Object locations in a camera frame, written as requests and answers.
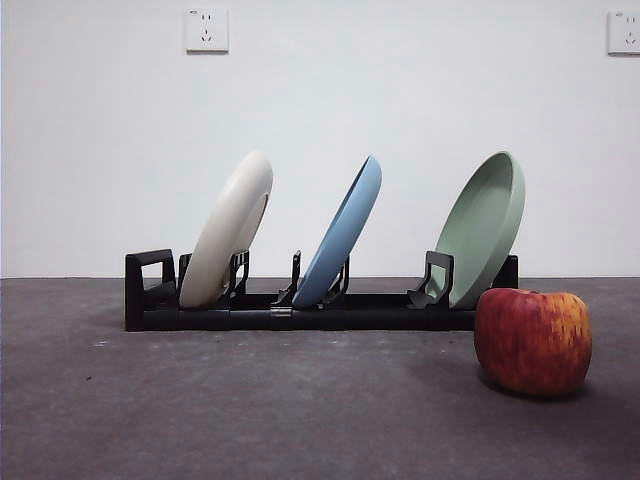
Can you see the red yellow apple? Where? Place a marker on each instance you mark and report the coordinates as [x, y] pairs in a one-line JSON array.
[[532, 340]]

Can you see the black plate rack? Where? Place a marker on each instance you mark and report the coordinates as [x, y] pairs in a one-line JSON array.
[[350, 316]]

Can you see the green round plate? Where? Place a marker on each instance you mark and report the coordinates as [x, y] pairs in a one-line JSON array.
[[480, 230]]

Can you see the white wall socket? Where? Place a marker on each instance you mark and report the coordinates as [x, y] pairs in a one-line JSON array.
[[625, 32], [207, 30]]

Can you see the pale yellow round plate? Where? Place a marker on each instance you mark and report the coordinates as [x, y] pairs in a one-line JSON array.
[[225, 235]]

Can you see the blue round plate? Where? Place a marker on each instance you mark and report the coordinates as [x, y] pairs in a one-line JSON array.
[[340, 235]]

